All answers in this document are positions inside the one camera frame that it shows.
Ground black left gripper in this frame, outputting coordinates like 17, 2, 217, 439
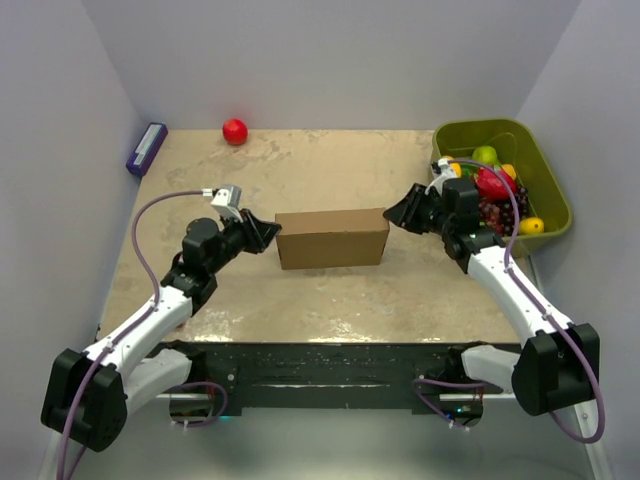
209, 211, 282, 276

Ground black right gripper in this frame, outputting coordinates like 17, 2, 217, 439
382, 185, 451, 238

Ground brown cardboard box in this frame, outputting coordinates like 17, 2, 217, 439
275, 208, 390, 270

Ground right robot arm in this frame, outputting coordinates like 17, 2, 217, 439
383, 178, 604, 416

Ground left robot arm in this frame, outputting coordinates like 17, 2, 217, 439
40, 209, 281, 452

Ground purple rectangular box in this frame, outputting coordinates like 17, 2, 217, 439
126, 122, 168, 178

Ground yellow lemon upper left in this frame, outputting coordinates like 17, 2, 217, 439
443, 156, 462, 177

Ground purple grape bunch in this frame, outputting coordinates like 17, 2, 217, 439
479, 186, 530, 237

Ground green lime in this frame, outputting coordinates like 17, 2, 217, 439
472, 145, 500, 166

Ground red apple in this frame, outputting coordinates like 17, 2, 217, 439
222, 118, 249, 146

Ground orange fruit behind dragonfruit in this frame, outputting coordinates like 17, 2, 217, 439
501, 164, 517, 180

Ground yellow mango lower right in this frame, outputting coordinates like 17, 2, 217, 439
519, 217, 545, 235

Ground green plastic bin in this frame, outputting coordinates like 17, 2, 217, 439
431, 118, 573, 258

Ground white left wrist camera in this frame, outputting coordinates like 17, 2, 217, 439
201, 185, 242, 220

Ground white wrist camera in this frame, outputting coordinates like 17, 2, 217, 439
201, 185, 242, 220
427, 157, 460, 194

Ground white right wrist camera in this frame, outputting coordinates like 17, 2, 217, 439
427, 157, 460, 194

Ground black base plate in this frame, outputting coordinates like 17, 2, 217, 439
144, 342, 504, 426

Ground aluminium rail frame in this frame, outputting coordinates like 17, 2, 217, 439
37, 254, 614, 480

